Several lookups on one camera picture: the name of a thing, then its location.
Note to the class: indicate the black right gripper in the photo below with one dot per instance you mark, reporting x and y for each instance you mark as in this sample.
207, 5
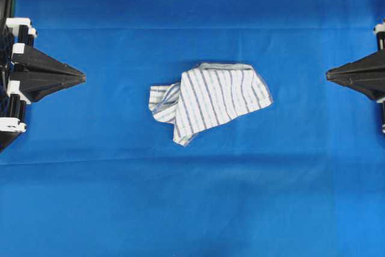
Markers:
367, 84

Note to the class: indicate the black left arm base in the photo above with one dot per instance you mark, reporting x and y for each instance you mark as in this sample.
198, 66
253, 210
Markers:
6, 138

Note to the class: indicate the blue striped white towel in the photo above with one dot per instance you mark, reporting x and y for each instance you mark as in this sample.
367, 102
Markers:
207, 96

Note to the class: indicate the blue table cloth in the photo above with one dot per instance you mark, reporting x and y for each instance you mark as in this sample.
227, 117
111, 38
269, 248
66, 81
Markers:
96, 175

